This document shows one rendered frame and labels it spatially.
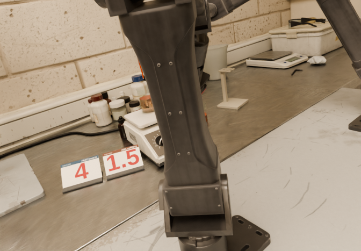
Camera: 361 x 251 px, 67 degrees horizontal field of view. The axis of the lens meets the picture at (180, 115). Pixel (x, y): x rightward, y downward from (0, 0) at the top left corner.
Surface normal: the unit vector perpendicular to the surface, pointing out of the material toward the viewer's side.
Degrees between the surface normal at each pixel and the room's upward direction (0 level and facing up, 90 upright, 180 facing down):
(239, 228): 0
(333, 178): 0
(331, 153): 0
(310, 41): 93
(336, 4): 98
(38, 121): 90
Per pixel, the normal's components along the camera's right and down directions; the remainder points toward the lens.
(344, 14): -0.32, 0.38
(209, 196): -0.10, 0.51
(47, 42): 0.60, 0.19
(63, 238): -0.17, -0.92
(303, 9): -0.78, 0.35
